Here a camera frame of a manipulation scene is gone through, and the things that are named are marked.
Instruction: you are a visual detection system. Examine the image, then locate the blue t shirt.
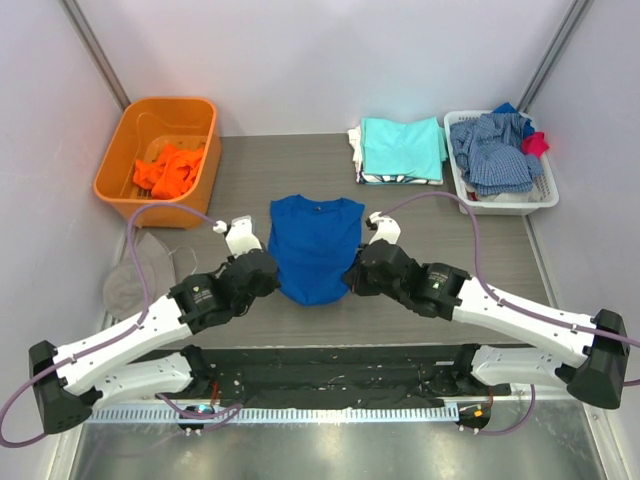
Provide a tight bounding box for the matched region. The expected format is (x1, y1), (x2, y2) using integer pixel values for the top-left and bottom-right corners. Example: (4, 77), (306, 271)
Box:
(268, 195), (364, 307)

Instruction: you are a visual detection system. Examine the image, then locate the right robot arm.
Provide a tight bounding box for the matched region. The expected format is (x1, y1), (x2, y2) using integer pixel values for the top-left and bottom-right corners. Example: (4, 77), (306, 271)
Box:
(342, 240), (630, 410)

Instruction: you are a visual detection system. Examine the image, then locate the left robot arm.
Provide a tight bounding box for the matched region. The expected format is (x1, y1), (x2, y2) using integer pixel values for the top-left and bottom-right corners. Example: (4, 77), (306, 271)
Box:
(29, 249), (279, 434)

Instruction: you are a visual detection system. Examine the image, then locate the folded teal t shirt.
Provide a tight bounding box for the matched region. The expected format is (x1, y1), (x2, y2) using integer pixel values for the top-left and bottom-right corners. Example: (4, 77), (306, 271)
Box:
(360, 117), (447, 182)

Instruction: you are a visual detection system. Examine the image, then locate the orange t shirt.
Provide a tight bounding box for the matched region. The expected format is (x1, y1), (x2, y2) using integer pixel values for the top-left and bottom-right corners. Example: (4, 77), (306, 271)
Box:
(133, 144), (204, 200)

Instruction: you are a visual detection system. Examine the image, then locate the grey cap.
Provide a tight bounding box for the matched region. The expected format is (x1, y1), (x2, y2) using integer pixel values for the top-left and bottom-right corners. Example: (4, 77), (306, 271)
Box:
(103, 233), (176, 320)

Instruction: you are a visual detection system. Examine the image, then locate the folded white printed t shirt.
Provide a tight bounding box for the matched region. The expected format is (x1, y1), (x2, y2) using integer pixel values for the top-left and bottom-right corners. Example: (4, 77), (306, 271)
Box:
(347, 126), (444, 186)

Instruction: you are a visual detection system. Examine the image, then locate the orange plastic tub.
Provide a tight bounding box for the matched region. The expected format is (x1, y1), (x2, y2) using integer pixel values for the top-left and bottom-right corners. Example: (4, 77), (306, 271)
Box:
(94, 97), (221, 229)

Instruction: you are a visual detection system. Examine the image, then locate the blue checkered shirt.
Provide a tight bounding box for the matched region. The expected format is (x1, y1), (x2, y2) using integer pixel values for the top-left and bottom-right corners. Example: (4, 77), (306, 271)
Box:
(449, 113), (544, 196)

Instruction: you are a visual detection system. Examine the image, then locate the white plastic laundry basket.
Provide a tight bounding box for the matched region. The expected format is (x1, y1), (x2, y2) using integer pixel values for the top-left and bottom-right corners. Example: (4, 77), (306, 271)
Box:
(443, 110), (559, 216)

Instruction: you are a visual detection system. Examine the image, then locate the red cloth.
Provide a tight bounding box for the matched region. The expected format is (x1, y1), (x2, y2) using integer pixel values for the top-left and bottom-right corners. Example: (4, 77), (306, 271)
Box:
(521, 131), (550, 158)

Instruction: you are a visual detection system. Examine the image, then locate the blue cloth in basket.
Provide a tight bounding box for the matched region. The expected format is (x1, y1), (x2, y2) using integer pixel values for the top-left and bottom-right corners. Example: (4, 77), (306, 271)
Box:
(493, 102), (536, 139)

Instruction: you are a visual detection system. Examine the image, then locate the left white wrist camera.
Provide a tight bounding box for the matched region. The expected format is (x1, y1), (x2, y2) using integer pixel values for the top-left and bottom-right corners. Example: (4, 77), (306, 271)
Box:
(212, 215), (263, 258)

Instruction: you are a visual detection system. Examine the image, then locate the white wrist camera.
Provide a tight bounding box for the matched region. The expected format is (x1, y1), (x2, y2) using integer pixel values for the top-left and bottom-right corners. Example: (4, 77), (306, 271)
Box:
(212, 215), (263, 258)
(365, 212), (401, 245)

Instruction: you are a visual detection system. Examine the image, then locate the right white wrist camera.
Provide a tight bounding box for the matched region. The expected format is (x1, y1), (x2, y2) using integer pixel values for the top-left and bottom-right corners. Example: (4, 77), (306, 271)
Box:
(365, 212), (401, 245)

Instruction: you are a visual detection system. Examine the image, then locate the slotted white cable duct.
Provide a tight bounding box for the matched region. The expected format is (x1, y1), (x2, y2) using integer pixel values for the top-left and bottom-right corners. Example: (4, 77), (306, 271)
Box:
(86, 403), (459, 425)

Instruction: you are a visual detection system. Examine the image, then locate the left aluminium corner post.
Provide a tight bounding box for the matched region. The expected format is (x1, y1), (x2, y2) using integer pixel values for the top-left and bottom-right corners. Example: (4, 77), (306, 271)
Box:
(58, 0), (130, 111)

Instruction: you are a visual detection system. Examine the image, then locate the aluminium corner post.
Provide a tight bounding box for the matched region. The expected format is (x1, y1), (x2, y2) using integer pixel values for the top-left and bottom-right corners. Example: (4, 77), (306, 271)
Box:
(58, 0), (130, 111)
(517, 0), (594, 113)

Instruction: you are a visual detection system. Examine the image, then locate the right aluminium corner post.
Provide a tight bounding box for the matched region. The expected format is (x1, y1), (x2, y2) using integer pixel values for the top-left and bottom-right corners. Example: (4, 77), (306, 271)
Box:
(517, 0), (594, 113)

